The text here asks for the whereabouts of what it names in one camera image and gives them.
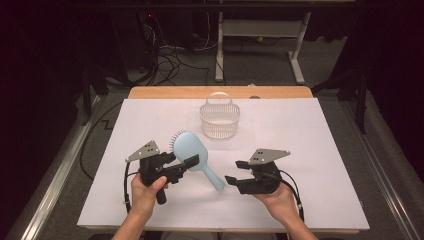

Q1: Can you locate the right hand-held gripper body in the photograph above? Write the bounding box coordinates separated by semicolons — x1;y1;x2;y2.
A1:
238;148;291;195

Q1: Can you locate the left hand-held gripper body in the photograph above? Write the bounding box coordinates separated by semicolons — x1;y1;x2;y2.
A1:
124;140;186;205

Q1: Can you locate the light blue hairbrush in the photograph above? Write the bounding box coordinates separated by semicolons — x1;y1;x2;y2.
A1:
169;130;226;193

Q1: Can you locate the white plastic basket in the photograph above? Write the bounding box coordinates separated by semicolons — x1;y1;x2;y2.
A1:
199;91;241;140

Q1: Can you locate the person's left hand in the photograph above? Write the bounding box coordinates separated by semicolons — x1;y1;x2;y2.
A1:
130;174;169;219

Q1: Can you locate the person's right hand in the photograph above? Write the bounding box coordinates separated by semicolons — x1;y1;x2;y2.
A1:
253;182;299;228

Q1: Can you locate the white table cover sheet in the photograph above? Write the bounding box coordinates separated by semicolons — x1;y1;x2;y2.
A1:
77;97;371;231

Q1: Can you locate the black metal stand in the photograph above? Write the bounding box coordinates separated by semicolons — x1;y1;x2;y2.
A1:
79;66;111;126
311;66;369;134

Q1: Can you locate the dark computer tower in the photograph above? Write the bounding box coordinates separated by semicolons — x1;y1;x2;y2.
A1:
111;11;158;73

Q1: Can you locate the left hand-held gripper cable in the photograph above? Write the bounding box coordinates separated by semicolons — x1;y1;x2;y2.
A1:
123;162;141;214

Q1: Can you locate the hand-held gripper cable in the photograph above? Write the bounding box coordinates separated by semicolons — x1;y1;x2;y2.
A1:
278;169;306;223
123;162;141;214

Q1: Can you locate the right hand-held gripper cable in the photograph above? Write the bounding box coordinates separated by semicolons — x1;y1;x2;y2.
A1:
278;169;306;223

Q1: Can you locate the long black floor cable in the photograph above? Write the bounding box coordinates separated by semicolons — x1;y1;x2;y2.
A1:
79;100;124;179

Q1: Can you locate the bundle of floor cables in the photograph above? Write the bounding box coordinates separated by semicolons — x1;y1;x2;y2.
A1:
133;13;221;88

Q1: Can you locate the aluminium floor rail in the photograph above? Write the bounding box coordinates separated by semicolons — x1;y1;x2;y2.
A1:
338;99;424;240
3;94;103;240

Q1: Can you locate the white metal desk frame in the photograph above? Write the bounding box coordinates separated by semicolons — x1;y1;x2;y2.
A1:
214;11;313;86

